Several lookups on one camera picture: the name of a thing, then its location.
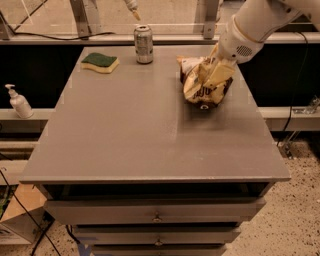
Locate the metal frame post right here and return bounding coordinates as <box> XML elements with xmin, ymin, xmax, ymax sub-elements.
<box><xmin>194</xmin><ymin>0</ymin><xmax>221</xmax><ymax>39</ymax></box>

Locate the brown chip bag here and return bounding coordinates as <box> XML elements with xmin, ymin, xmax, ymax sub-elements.
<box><xmin>177</xmin><ymin>56</ymin><xmax>235</xmax><ymax>109</ymax></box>

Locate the green yellow sponge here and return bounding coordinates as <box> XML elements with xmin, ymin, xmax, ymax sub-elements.
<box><xmin>81</xmin><ymin>53</ymin><xmax>119</xmax><ymax>74</ymax></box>

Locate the metal frame post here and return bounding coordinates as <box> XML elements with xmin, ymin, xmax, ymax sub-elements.
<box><xmin>69</xmin><ymin>0</ymin><xmax>102</xmax><ymax>40</ymax></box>
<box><xmin>194</xmin><ymin>0</ymin><xmax>221</xmax><ymax>39</ymax></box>

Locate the black cable on ledge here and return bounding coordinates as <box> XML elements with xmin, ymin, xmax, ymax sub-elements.
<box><xmin>6</xmin><ymin>23</ymin><xmax>116</xmax><ymax>42</ymax></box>

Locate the black floor cable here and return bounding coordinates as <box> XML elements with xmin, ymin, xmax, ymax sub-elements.
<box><xmin>0</xmin><ymin>168</ymin><xmax>63</xmax><ymax>256</ymax></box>

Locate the silver soda can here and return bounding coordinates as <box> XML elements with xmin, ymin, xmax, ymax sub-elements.
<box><xmin>134</xmin><ymin>25</ymin><xmax>153</xmax><ymax>64</ymax></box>

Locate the top drawer knob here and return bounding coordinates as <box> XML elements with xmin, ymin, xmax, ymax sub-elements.
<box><xmin>152</xmin><ymin>214</ymin><xmax>162</xmax><ymax>223</ymax></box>

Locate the grey drawer cabinet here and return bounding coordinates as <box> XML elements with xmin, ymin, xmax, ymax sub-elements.
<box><xmin>22</xmin><ymin>46</ymin><xmax>290</xmax><ymax>256</ymax></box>

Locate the metal frame post left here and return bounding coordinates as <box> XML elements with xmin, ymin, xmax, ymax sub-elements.
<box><xmin>69</xmin><ymin>0</ymin><xmax>102</xmax><ymax>40</ymax></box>

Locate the drawer knob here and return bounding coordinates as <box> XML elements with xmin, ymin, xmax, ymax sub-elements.
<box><xmin>152</xmin><ymin>214</ymin><xmax>162</xmax><ymax>223</ymax></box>
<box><xmin>154</xmin><ymin>238</ymin><xmax>163</xmax><ymax>247</ymax></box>

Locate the white pump bottle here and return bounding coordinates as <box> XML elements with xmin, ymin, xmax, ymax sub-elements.
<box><xmin>5</xmin><ymin>84</ymin><xmax>33</xmax><ymax>119</ymax></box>

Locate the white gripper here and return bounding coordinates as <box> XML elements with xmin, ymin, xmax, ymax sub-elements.
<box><xmin>203</xmin><ymin>16</ymin><xmax>264</xmax><ymax>89</ymax></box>

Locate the middle drawer knob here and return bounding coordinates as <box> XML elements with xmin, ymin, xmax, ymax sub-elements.
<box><xmin>154</xmin><ymin>238</ymin><xmax>163</xmax><ymax>247</ymax></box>

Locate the white nozzle with tan tip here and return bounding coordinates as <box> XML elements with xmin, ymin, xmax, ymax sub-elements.
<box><xmin>124</xmin><ymin>0</ymin><xmax>141</xmax><ymax>21</ymax></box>

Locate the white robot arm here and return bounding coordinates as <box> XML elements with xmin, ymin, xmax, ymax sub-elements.
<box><xmin>203</xmin><ymin>0</ymin><xmax>320</xmax><ymax>88</ymax></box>

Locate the cardboard box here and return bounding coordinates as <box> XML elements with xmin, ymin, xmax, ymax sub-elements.
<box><xmin>0</xmin><ymin>184</ymin><xmax>46</xmax><ymax>245</ymax></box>

